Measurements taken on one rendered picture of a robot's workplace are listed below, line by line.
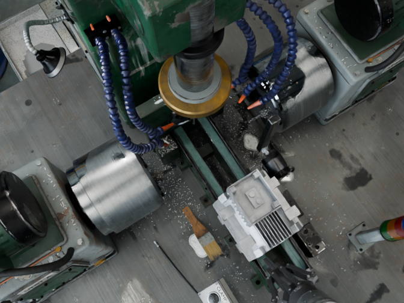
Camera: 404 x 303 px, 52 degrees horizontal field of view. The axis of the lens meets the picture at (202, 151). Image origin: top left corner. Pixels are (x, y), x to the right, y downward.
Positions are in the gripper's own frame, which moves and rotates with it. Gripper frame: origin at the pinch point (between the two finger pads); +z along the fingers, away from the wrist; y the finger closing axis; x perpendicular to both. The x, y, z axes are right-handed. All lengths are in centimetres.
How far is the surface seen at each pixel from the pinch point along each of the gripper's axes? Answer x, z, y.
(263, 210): -12.5, 6.1, -6.4
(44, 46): -91, 135, 26
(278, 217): -7.9, 6.6, -9.3
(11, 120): -66, 73, 48
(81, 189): -41, 18, 33
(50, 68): -70, -3, 21
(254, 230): -8.1, 7.3, -1.7
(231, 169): -18.0, 32.0, -9.2
